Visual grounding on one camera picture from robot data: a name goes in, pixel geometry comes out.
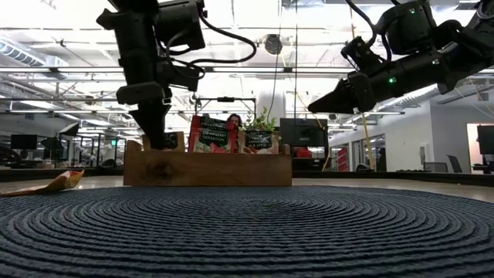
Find beige tea packet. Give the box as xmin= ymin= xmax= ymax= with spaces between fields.
xmin=238 ymin=129 xmax=280 ymax=155

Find wooden tea organizer box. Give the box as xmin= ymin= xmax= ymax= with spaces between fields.
xmin=123 ymin=131 xmax=293 ymax=188

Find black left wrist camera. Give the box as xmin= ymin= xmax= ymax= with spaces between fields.
xmin=165 ymin=63 xmax=206 ymax=93

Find small green potted plant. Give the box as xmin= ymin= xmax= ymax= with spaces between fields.
xmin=242 ymin=107 xmax=282 ymax=134

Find black aluminium table frame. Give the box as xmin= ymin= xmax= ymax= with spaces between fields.
xmin=0 ymin=165 xmax=494 ymax=186

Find dark office chair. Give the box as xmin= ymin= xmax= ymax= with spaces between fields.
xmin=447 ymin=154 xmax=464 ymax=174

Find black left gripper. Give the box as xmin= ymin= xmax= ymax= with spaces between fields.
xmin=115 ymin=22 xmax=174 ymax=151

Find black computer monitor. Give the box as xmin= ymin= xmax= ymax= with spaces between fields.
xmin=476 ymin=125 xmax=494 ymax=155
xmin=279 ymin=117 xmax=330 ymax=148
xmin=10 ymin=134 xmax=39 ymax=151

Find black camera rig frame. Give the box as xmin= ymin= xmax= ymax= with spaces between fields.
xmin=194 ymin=95 xmax=258 ymax=119

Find round dark blue woven placemat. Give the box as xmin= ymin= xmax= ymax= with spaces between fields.
xmin=0 ymin=185 xmax=494 ymax=278

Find black ceiling cable reel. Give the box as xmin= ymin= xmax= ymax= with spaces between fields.
xmin=263 ymin=33 xmax=284 ymax=56

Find yellow hanging cord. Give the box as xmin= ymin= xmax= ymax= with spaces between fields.
xmin=347 ymin=0 xmax=376 ymax=171

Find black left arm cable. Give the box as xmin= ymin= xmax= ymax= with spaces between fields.
xmin=164 ymin=11 xmax=258 ymax=83

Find red tea packet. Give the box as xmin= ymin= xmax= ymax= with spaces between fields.
xmin=188 ymin=114 xmax=239 ymax=154

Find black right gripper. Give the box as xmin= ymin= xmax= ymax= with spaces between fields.
xmin=307 ymin=52 xmax=448 ymax=115

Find black hanging cable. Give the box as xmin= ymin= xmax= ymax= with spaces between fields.
xmin=293 ymin=0 xmax=299 ymax=120

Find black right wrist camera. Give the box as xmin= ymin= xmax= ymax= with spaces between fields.
xmin=340 ymin=36 xmax=384 ymax=74

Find grey equipment box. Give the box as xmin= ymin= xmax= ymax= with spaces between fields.
xmin=423 ymin=161 xmax=448 ymax=174

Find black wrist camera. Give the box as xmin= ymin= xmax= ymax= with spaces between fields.
xmin=340 ymin=36 xmax=384 ymax=74
xmin=165 ymin=63 xmax=206 ymax=93

